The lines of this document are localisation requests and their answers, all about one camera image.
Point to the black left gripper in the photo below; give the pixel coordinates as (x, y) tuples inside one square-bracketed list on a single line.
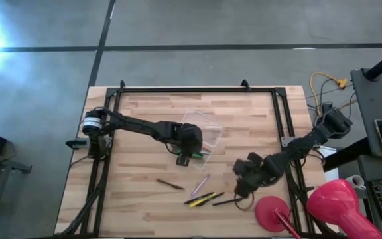
[(191, 137)]

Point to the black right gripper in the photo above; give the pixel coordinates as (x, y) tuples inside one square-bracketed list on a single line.
[(250, 171)]

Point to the green marker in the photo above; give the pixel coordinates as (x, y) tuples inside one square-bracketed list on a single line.
[(197, 154)]

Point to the brown pen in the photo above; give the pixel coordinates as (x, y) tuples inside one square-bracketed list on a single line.
[(169, 184)]

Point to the yellow and black pens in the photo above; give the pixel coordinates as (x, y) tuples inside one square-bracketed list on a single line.
[(216, 196)]

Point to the pink purple pen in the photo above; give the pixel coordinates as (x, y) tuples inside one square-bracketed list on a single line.
[(200, 185)]

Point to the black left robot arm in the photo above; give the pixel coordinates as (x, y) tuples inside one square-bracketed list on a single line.
[(138, 126)]

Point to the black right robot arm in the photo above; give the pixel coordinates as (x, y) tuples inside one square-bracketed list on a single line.
[(297, 147)]

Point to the clear plastic supply box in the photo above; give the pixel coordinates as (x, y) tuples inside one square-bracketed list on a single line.
[(211, 129)]

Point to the red pen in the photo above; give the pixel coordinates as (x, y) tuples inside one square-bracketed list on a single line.
[(207, 150)]

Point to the white paper sheet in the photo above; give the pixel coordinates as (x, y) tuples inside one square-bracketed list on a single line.
[(328, 154)]

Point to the pink-red desk lamp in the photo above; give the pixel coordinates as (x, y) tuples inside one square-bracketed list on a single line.
[(337, 206)]

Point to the black diagonal beam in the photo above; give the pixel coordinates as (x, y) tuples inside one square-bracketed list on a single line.
[(343, 156)]

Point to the black side clamp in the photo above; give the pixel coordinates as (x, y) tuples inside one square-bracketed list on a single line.
[(75, 143)]

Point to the white cup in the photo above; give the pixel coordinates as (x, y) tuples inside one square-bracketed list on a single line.
[(356, 182)]

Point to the grey side desk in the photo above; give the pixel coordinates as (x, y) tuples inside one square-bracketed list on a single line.
[(376, 99)]

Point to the grey metal base plate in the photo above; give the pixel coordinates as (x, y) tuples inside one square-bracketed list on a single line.
[(285, 142)]

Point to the black aluminium table frame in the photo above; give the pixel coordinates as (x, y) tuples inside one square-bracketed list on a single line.
[(194, 89)]

